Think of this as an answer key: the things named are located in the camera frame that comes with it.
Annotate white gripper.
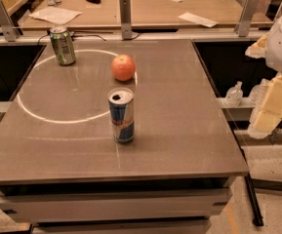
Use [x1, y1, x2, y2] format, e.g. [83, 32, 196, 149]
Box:
[245, 16, 282, 135]

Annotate red apple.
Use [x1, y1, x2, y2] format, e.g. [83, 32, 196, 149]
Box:
[111, 55, 136, 82]

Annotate clear plastic bottle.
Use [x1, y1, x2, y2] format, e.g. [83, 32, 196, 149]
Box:
[248, 79, 269, 106]
[224, 81, 243, 107]

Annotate white paper sheet right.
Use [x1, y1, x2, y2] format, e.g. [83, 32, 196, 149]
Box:
[179, 13, 218, 28]

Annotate blue silver energy drink can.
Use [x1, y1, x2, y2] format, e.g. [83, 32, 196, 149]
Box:
[108, 87, 135, 143]

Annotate white table base drawers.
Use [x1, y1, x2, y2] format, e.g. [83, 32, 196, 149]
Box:
[0, 176, 235, 234]

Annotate green soda can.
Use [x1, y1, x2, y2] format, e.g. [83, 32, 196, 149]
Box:
[50, 26, 76, 66]

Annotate white paper sheet left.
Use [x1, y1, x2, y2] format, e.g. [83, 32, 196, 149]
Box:
[30, 7, 81, 25]

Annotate right metal bracket post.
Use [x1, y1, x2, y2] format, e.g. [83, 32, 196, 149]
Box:
[235, 0, 259, 37]

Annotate metal bracket post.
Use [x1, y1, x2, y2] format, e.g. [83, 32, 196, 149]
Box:
[119, 0, 132, 40]
[0, 0, 19, 42]
[235, 0, 259, 37]

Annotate middle metal bracket post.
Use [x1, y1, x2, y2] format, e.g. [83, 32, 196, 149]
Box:
[119, 0, 132, 40]

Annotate black cable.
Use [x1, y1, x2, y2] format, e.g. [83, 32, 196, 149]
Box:
[37, 31, 141, 46]

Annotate left metal bracket post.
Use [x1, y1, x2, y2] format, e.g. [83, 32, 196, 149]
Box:
[0, 0, 19, 42]

